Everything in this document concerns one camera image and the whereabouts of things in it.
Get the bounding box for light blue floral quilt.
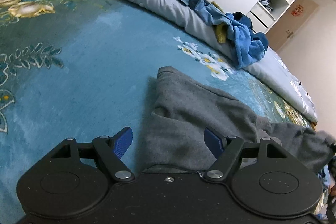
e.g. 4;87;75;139
128;0;318;123

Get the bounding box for green floral blanket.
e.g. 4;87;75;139
1;0;310;223

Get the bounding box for grey sweatpants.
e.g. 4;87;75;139
141;65;336;175

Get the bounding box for bright blue fleece garment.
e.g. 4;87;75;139
177;0;269;68

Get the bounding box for brown wooden door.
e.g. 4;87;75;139
266;0;319;52

